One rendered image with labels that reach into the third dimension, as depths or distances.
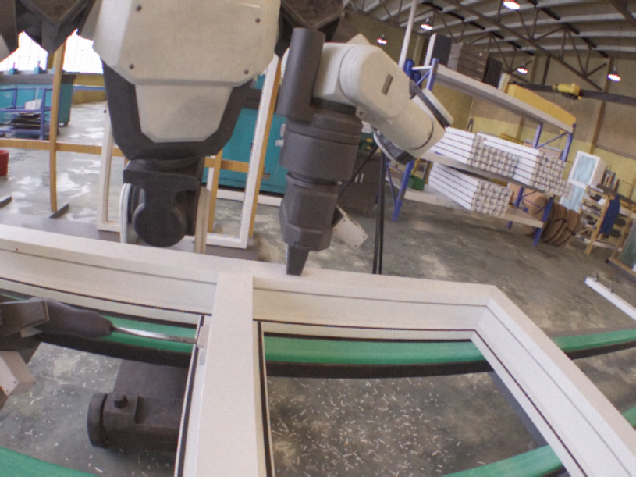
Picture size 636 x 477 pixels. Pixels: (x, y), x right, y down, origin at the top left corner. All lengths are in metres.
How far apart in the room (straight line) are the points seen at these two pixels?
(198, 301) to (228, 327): 0.13
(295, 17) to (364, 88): 0.26
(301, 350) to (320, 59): 0.34
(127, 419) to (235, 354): 0.90
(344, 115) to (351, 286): 0.22
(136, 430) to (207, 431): 0.94
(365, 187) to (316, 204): 3.65
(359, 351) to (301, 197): 0.22
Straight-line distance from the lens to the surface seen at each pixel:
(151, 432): 1.19
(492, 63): 4.90
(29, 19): 0.58
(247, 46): 0.52
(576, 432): 0.49
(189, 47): 0.50
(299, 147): 0.38
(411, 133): 0.52
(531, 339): 0.53
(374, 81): 0.38
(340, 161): 0.38
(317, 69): 0.37
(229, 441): 0.26
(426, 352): 0.52
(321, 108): 0.38
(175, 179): 0.60
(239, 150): 4.00
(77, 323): 0.37
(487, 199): 4.51
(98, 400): 1.26
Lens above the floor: 1.15
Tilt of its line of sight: 21 degrees down
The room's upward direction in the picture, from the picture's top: 13 degrees clockwise
